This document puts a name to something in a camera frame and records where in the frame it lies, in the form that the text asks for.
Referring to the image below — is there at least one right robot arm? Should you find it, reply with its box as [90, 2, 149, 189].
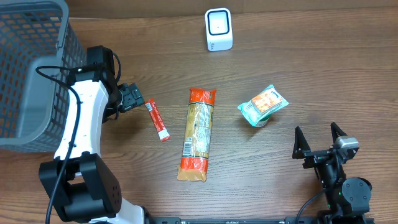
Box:
[292, 122, 374, 223]

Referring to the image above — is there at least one green lid white jar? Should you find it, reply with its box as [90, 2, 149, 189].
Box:
[256, 115, 271, 128]

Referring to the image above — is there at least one orange tissue pack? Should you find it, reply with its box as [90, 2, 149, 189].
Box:
[251, 87, 284, 114]

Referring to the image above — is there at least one white barcode scanner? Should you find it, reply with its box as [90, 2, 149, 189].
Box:
[205, 7, 233, 52]

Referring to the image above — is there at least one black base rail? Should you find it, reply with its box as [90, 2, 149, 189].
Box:
[149, 217, 376, 224]

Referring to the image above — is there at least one red snack stick packet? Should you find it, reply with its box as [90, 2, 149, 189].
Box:
[145, 98, 171, 142]

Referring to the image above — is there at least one grey plastic mesh basket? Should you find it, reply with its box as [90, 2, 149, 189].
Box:
[1, 0, 86, 152]

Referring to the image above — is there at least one orange long noodle package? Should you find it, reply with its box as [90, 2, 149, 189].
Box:
[177, 88, 216, 182]

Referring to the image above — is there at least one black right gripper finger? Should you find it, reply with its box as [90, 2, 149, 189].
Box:
[292, 126, 311, 159]
[330, 122, 347, 144]

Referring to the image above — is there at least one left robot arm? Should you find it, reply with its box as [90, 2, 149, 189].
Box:
[39, 45, 154, 224]

